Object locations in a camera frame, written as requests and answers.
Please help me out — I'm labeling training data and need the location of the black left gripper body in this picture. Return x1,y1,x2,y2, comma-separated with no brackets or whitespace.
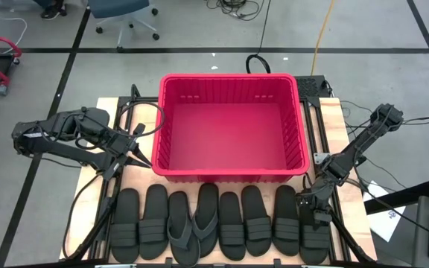
101,122,147,182

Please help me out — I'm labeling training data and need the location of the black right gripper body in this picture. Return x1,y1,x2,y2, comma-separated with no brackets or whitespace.
299,176,340,214

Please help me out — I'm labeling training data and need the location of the black flip-flop with label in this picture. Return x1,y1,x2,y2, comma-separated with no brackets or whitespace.
166,191,202,268

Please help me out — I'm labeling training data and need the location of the black flip-flop sandal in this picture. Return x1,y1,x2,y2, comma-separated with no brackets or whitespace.
191,182,220,259

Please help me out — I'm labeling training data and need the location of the red plastic bin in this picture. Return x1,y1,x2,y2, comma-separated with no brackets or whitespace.
150,72,311,184

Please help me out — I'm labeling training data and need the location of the white paper sheet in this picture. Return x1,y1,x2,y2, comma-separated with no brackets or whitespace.
363,180,407,243

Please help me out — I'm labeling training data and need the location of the black perforated box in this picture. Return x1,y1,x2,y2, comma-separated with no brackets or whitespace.
294,75,329,100

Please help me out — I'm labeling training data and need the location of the blue office chair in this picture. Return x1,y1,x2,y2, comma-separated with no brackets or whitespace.
86,0,161,51

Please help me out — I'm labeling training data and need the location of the person's shoe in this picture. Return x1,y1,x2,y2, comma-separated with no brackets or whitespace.
40,0,69,20

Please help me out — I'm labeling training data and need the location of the small metal bracket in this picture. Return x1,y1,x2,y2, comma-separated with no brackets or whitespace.
313,151,331,165

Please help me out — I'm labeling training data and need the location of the black aluminium frame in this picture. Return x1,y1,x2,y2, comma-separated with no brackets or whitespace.
295,95,376,264
64,83,160,262

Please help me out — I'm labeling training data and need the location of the black frame cable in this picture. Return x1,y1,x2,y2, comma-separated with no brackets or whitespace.
61,173,102,261

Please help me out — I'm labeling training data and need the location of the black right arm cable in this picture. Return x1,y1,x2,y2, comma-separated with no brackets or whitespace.
339,99,429,239

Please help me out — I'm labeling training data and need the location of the white floor cable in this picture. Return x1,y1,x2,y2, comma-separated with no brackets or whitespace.
0,3,28,54

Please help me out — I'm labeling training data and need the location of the black looped floor cable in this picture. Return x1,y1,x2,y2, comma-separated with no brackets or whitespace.
245,0,273,75

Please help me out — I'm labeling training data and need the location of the yellow floor cable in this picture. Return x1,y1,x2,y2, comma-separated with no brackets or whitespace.
310,0,337,77

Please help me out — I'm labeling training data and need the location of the tangled black cable bundle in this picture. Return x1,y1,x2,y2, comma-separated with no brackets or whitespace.
205,0,262,22

